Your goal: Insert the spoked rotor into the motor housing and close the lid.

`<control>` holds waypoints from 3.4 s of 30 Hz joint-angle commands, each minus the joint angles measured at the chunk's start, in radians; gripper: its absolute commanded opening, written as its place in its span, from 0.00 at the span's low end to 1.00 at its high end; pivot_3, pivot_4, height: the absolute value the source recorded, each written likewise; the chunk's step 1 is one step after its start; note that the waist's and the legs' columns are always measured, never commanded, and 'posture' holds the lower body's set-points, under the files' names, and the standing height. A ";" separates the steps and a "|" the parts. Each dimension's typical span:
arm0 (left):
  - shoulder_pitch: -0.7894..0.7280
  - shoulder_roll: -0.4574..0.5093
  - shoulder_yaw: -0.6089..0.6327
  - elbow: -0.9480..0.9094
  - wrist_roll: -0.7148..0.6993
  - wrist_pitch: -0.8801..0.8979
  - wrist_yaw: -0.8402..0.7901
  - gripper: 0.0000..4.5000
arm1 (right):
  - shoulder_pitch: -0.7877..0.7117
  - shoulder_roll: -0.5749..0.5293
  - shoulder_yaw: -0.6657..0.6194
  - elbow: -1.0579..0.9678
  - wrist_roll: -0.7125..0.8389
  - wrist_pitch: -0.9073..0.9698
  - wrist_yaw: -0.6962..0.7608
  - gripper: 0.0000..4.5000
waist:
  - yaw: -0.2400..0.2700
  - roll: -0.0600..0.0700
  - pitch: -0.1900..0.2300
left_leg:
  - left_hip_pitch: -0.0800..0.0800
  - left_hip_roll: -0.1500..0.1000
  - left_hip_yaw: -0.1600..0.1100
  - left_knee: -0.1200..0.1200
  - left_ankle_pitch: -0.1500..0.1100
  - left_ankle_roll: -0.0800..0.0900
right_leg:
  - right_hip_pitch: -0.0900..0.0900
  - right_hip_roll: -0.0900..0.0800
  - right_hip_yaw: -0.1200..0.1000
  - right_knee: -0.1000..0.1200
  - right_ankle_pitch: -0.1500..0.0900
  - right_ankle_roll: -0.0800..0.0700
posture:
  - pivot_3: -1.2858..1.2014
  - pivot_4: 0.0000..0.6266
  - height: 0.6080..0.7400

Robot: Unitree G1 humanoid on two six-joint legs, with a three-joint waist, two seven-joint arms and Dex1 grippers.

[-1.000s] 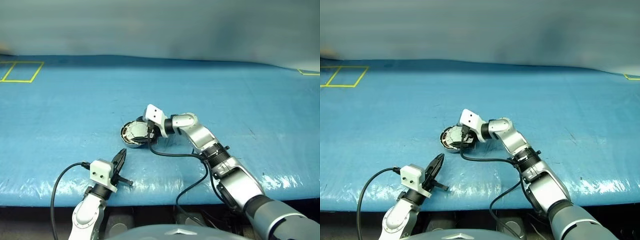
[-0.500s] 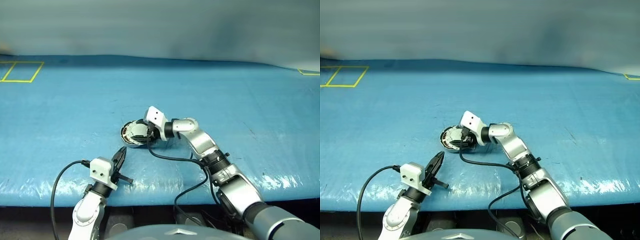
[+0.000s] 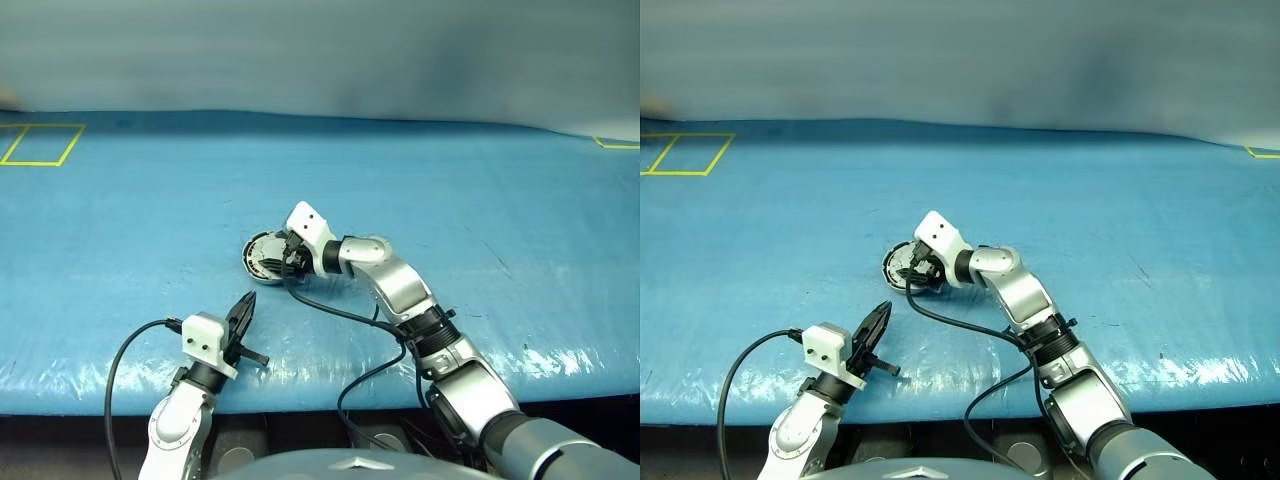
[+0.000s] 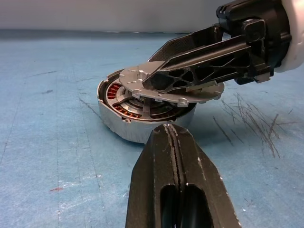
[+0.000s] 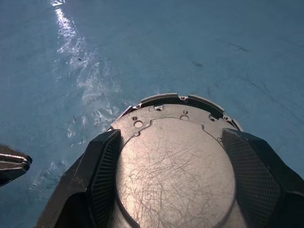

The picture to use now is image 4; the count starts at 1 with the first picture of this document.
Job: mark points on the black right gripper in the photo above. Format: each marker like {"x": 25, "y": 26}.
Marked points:
{"x": 276, "y": 35}

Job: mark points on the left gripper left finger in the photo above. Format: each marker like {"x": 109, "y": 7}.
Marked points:
{"x": 152, "y": 180}

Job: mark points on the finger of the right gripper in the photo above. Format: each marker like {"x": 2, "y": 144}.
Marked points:
{"x": 185, "y": 45}

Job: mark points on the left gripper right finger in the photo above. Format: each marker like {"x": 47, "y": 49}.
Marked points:
{"x": 202, "y": 190}

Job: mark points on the silver round motor lid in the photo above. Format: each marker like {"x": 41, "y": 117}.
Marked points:
{"x": 133, "y": 73}

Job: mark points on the silver motor housing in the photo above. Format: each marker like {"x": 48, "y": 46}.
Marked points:
{"x": 111, "y": 118}

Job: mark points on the spoked metal rotor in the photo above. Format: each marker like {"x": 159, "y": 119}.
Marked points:
{"x": 136, "y": 107}

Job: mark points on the blue plastic table cover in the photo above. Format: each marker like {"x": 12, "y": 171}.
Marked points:
{"x": 47, "y": 118}

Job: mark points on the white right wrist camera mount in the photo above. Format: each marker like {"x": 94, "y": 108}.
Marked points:
{"x": 297, "y": 35}

